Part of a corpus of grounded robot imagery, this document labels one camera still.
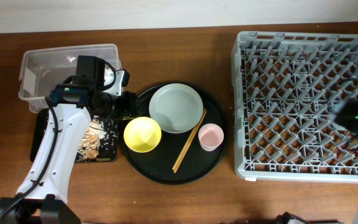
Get yellow bowl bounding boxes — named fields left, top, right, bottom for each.
left=123, top=117, right=162, bottom=153

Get food scraps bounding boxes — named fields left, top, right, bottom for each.
left=75, top=116, right=119, bottom=162

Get light grey plate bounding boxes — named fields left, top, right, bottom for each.
left=149, top=83, right=204, bottom=134

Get pink cup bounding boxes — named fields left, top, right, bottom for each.
left=198, top=123, right=224, bottom=152

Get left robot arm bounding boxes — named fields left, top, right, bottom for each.
left=0, top=55, right=138, bottom=223

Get grey dishwasher rack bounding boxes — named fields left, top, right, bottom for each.
left=231, top=31, right=358, bottom=184

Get black rectangular tray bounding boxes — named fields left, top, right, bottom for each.
left=30, top=109, right=121, bottom=162

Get round black tray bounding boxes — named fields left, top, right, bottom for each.
left=121, top=84, right=229, bottom=185

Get clear plastic bin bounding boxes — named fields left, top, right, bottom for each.
left=19, top=44, right=122, bottom=113

